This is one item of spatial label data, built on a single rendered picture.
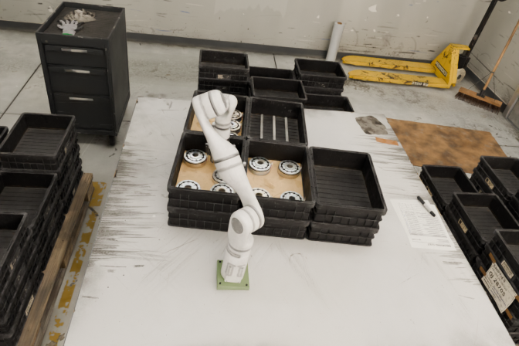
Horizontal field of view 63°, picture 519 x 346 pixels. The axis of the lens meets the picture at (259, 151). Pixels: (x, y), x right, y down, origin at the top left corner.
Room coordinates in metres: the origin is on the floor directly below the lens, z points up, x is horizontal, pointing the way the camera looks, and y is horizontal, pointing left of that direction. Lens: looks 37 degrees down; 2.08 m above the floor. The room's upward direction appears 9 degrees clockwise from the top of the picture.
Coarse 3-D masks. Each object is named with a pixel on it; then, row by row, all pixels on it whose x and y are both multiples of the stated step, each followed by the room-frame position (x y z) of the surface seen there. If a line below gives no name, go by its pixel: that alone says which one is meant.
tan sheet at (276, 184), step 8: (248, 160) 1.59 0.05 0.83; (248, 168) 1.53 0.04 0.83; (272, 168) 1.56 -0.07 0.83; (248, 176) 1.48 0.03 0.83; (256, 176) 1.49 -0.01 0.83; (264, 176) 1.49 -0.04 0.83; (272, 176) 1.50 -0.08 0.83; (280, 176) 1.51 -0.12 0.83; (256, 184) 1.43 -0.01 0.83; (264, 184) 1.44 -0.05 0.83; (272, 184) 1.45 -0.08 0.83; (280, 184) 1.46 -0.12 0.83; (288, 184) 1.47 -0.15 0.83; (296, 184) 1.48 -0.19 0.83; (272, 192) 1.39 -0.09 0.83; (280, 192) 1.40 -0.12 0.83
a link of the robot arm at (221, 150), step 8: (200, 96) 1.24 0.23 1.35; (208, 96) 1.23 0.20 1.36; (192, 104) 1.23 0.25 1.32; (200, 104) 1.21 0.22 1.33; (208, 104) 1.21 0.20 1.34; (200, 112) 1.20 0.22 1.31; (208, 112) 1.20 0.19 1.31; (200, 120) 1.19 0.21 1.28; (208, 120) 1.22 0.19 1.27; (208, 128) 1.18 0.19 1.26; (208, 136) 1.16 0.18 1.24; (216, 136) 1.18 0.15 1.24; (216, 144) 1.15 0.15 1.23; (224, 144) 1.15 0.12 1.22; (216, 152) 1.13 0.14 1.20; (224, 152) 1.13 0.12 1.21; (232, 152) 1.14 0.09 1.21; (216, 160) 1.12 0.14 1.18; (224, 160) 1.12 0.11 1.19
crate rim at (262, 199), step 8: (248, 144) 1.58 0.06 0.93; (280, 144) 1.63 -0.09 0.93; (288, 144) 1.63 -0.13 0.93; (296, 144) 1.64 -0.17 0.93; (248, 152) 1.52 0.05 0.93; (312, 176) 1.43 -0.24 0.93; (312, 184) 1.38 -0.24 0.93; (312, 192) 1.34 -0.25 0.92; (264, 200) 1.24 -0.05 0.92; (272, 200) 1.24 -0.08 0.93; (280, 200) 1.24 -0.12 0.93; (288, 200) 1.25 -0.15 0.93; (296, 200) 1.26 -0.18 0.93; (312, 200) 1.28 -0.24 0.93
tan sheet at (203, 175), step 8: (208, 160) 1.54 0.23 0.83; (184, 168) 1.46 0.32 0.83; (192, 168) 1.47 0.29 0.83; (200, 168) 1.47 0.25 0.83; (208, 168) 1.48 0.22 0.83; (184, 176) 1.40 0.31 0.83; (192, 176) 1.41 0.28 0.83; (200, 176) 1.42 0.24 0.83; (208, 176) 1.43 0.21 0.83; (176, 184) 1.35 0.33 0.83; (200, 184) 1.37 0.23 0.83; (208, 184) 1.38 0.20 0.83
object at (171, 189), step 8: (184, 136) 1.57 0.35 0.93; (176, 152) 1.44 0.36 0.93; (176, 160) 1.40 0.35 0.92; (168, 184) 1.23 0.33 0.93; (176, 192) 1.21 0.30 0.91; (184, 192) 1.21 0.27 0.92; (192, 192) 1.22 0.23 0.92; (200, 192) 1.22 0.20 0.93; (208, 192) 1.22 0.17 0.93; (216, 192) 1.23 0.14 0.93; (224, 192) 1.24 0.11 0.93
